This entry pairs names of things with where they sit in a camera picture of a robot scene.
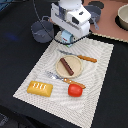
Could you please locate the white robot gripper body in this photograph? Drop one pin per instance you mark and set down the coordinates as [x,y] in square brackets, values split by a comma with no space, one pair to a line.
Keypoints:
[72,17]

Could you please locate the brown toy sausage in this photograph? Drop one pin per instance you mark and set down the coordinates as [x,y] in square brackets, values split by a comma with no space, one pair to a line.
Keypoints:
[67,67]

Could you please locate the light blue milk carton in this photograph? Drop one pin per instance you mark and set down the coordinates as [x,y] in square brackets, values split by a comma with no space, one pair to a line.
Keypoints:
[67,38]

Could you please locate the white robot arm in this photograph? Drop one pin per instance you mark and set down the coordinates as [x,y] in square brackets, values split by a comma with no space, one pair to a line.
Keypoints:
[71,16]

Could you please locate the grey frying pan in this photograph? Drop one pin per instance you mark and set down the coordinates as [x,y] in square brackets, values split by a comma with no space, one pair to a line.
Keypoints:
[95,14]

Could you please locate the beige round plate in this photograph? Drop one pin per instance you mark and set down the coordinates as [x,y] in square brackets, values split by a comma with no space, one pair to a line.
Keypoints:
[74,62]

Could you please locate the beige bowl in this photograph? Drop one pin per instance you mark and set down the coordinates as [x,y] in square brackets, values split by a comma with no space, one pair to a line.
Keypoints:
[123,16]

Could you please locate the beige woven placemat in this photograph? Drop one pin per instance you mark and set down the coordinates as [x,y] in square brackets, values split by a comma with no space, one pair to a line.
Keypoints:
[73,98]

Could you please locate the red toy tomato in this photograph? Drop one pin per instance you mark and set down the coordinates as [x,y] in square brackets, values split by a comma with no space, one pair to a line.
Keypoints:
[75,90]

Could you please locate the grey two-handled pot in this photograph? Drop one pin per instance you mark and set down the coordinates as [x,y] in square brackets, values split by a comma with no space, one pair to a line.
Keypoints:
[43,30]

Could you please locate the knife with wooden handle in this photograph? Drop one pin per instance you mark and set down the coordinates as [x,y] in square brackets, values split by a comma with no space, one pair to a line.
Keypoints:
[80,56]

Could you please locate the fork with wooden handle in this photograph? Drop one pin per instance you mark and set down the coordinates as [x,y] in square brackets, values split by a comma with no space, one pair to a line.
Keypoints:
[54,76]

